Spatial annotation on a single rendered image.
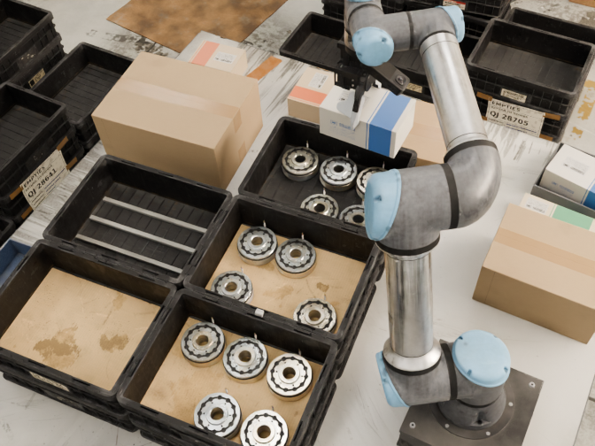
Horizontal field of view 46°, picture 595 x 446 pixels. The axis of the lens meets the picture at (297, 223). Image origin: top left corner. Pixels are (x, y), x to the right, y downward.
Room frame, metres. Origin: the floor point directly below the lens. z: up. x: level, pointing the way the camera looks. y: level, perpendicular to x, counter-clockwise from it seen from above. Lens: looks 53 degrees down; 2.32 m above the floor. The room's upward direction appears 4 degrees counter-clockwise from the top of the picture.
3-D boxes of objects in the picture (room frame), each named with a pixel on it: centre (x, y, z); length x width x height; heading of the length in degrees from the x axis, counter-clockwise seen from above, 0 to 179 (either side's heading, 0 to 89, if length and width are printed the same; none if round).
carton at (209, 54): (1.87, 0.23, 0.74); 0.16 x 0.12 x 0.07; 64
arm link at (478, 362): (0.60, -0.34, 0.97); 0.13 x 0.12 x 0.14; 93
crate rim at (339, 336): (0.92, 0.04, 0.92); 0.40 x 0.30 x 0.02; 64
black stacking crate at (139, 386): (0.65, 0.17, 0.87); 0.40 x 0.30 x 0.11; 64
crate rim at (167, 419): (0.65, 0.17, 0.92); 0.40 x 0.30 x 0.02; 64
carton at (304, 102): (1.68, -0.09, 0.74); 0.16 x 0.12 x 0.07; 152
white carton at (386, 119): (1.21, -0.19, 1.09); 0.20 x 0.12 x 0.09; 59
